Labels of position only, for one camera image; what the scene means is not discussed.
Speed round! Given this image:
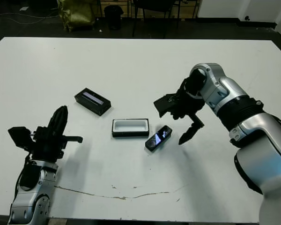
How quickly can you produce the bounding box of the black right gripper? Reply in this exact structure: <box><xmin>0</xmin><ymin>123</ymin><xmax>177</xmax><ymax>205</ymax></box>
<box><xmin>170</xmin><ymin>78</ymin><xmax>206</xmax><ymax>145</ymax></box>

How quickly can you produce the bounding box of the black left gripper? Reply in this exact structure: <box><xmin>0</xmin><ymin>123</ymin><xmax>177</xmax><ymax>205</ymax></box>
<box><xmin>29</xmin><ymin>105</ymin><xmax>83</xmax><ymax>164</ymax></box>

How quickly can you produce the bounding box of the black slim camera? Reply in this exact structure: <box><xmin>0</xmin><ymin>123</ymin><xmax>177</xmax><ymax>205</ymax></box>
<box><xmin>145</xmin><ymin>125</ymin><xmax>173</xmax><ymax>152</ymax></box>

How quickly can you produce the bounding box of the black box lid with print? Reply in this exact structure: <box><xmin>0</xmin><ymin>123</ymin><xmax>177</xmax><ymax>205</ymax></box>
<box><xmin>74</xmin><ymin>87</ymin><xmax>112</xmax><ymax>116</ymax></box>

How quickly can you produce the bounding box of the black box with white insert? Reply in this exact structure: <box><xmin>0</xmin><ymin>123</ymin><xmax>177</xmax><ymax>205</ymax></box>
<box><xmin>111</xmin><ymin>118</ymin><xmax>151</xmax><ymax>139</ymax></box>

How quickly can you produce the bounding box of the yellow-green bag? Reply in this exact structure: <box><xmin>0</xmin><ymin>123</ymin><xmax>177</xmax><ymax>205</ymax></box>
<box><xmin>57</xmin><ymin>0</ymin><xmax>96</xmax><ymax>32</ymax></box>

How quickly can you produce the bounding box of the black waste bin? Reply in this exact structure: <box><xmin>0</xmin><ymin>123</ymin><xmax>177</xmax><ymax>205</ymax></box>
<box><xmin>104</xmin><ymin>6</ymin><xmax>124</xmax><ymax>30</ymax></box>

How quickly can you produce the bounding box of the black chair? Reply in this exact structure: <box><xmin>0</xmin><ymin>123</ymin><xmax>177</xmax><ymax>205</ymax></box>
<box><xmin>132</xmin><ymin>0</ymin><xmax>180</xmax><ymax>39</ymax></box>

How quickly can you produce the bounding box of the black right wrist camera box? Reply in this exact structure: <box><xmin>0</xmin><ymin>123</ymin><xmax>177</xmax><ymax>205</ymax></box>
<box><xmin>154</xmin><ymin>93</ymin><xmax>180</xmax><ymax>118</ymax></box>

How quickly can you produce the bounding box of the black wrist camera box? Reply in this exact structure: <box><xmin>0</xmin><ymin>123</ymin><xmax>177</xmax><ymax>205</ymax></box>
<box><xmin>8</xmin><ymin>126</ymin><xmax>34</xmax><ymax>151</ymax></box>
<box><xmin>154</xmin><ymin>93</ymin><xmax>180</xmax><ymax>118</ymax></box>

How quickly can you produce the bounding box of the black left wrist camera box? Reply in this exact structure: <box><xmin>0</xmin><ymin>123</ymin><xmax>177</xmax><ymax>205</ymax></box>
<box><xmin>8</xmin><ymin>126</ymin><xmax>34</xmax><ymax>151</ymax></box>

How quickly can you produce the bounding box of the white floor cable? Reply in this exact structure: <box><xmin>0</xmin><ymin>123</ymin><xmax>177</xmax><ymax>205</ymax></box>
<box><xmin>0</xmin><ymin>9</ymin><xmax>61</xmax><ymax>24</ymax></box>

